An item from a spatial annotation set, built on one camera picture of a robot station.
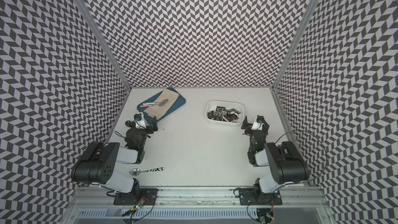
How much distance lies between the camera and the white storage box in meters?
0.98

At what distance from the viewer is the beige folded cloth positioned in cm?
106

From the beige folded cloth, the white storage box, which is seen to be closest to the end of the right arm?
the white storage box

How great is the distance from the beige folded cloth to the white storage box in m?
0.26
